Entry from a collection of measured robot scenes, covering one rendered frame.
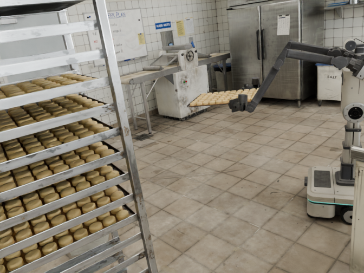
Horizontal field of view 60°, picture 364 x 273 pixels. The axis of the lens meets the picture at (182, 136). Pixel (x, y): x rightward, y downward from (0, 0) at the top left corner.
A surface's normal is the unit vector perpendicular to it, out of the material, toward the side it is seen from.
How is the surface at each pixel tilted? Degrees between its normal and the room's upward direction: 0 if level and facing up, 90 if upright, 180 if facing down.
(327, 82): 88
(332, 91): 93
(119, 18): 90
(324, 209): 90
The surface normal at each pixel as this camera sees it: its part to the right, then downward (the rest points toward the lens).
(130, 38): 0.69, 0.16
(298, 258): -0.13, -0.93
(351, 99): -0.33, 0.53
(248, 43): -0.71, 0.33
